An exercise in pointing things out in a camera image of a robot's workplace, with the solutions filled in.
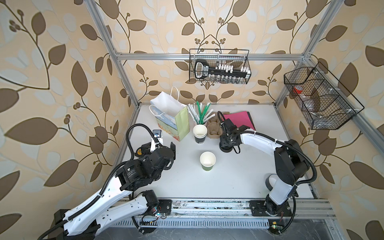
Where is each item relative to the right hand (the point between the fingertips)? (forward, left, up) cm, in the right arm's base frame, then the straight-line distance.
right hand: (227, 143), depth 92 cm
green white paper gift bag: (+6, +32, +19) cm, 38 cm away
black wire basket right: (+4, -45, +29) cm, 54 cm away
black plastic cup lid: (-3, 0, -3) cm, 4 cm away
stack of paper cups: (+8, +17, +2) cm, 18 cm away
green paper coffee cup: (-10, +13, -2) cm, 17 cm away
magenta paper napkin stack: (+19, -13, 0) cm, 23 cm away
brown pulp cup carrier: (+12, +7, -2) cm, 14 cm away
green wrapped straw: (+16, +16, +8) cm, 24 cm away
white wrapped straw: (+17, +21, +12) cm, 30 cm away
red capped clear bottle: (+21, -43, +23) cm, 53 cm away
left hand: (-12, +34, +21) cm, 42 cm away
